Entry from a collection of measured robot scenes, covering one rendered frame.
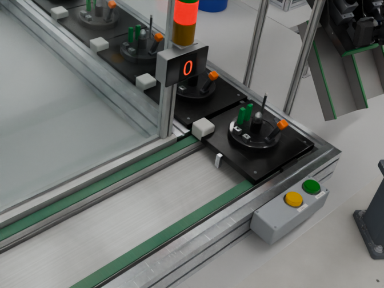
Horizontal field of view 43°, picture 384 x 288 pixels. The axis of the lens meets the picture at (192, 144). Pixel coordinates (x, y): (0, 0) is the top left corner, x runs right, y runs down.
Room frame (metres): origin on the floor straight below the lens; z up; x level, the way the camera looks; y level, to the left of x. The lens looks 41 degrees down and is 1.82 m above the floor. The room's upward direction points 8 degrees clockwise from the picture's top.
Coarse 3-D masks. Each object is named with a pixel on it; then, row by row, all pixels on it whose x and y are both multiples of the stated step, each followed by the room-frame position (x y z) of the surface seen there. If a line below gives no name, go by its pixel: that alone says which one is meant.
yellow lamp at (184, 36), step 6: (174, 24) 0.96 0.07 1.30; (180, 24) 0.95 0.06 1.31; (174, 30) 0.96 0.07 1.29; (180, 30) 0.95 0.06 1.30; (186, 30) 0.95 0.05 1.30; (192, 30) 0.96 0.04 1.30; (174, 36) 0.96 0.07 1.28; (180, 36) 0.95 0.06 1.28; (186, 36) 0.95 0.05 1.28; (192, 36) 0.96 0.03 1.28; (174, 42) 0.96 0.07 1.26; (180, 42) 0.95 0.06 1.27; (186, 42) 0.95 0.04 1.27; (192, 42) 0.96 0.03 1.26
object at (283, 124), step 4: (276, 120) 0.99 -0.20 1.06; (284, 120) 0.99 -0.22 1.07; (276, 124) 0.99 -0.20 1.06; (280, 124) 0.97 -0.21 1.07; (284, 124) 0.97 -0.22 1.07; (288, 124) 0.98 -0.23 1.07; (276, 128) 0.98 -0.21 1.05; (280, 128) 0.97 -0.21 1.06; (284, 128) 0.97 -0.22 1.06; (272, 132) 0.99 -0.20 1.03; (276, 132) 0.98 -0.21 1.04; (268, 136) 0.99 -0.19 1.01; (272, 136) 0.99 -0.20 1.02
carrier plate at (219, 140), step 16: (256, 112) 1.14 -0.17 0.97; (224, 128) 1.05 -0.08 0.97; (288, 128) 1.09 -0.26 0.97; (208, 144) 0.98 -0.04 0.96; (224, 144) 0.98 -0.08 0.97; (288, 144) 1.02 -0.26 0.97; (304, 144) 1.03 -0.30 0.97; (224, 160) 0.94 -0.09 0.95; (240, 160) 0.93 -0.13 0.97; (256, 160) 0.94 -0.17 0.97; (272, 160) 0.95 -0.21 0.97; (288, 160) 0.96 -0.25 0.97; (256, 176) 0.88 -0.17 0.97
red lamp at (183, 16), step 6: (174, 6) 0.97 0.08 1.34; (180, 6) 0.95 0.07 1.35; (186, 6) 0.95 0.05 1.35; (192, 6) 0.95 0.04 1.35; (174, 12) 0.97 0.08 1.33; (180, 12) 0.95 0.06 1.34; (186, 12) 0.95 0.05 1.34; (192, 12) 0.96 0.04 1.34; (174, 18) 0.96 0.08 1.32; (180, 18) 0.95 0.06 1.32; (186, 18) 0.95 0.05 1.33; (192, 18) 0.96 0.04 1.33; (186, 24) 0.95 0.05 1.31; (192, 24) 0.96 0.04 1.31
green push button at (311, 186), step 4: (308, 180) 0.89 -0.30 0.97; (312, 180) 0.89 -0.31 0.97; (304, 184) 0.88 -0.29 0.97; (308, 184) 0.88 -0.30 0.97; (312, 184) 0.88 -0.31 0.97; (316, 184) 0.88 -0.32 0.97; (304, 188) 0.87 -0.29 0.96; (308, 188) 0.86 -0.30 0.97; (312, 188) 0.86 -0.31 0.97; (316, 188) 0.87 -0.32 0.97; (312, 192) 0.86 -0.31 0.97; (316, 192) 0.86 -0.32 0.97
